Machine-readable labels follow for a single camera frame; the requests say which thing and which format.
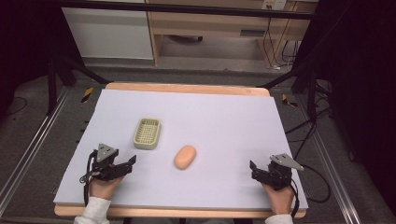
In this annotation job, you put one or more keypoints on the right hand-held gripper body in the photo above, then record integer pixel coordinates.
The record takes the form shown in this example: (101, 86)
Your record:
(280, 174)

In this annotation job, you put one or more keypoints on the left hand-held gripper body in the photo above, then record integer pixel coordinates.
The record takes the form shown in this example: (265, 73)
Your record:
(106, 166)

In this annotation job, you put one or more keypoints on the pale green soap dish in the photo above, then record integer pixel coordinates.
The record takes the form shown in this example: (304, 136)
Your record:
(147, 133)

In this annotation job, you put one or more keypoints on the orange oval soap bar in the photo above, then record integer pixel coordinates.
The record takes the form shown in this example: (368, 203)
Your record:
(185, 157)

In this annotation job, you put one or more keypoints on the person's left hand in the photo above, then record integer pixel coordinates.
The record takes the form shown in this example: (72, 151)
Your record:
(104, 188)

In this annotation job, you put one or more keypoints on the person's right hand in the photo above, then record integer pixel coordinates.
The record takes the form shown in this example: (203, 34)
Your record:
(280, 200)

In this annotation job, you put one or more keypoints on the white foam sheet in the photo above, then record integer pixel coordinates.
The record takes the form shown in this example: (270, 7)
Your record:
(218, 124)

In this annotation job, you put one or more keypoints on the yellow and black floor tape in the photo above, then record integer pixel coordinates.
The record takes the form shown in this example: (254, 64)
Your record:
(288, 101)
(87, 94)

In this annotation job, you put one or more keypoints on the wooden table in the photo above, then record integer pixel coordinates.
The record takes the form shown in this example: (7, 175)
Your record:
(186, 88)

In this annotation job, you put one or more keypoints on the black curtain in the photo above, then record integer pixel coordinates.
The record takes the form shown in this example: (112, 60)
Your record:
(361, 77)
(28, 37)

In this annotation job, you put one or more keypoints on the white cabinet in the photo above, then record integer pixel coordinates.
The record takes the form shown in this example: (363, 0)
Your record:
(109, 31)

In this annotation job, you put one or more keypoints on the wooden desk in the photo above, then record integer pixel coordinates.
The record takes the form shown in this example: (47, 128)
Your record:
(211, 25)

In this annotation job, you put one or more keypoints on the white power strip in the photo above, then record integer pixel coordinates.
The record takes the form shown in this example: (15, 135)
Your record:
(274, 3)

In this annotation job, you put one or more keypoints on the metal floor rail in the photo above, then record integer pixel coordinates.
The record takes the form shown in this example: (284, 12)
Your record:
(330, 168)
(31, 146)

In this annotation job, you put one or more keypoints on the black metal frame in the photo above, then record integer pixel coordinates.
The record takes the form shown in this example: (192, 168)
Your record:
(186, 8)

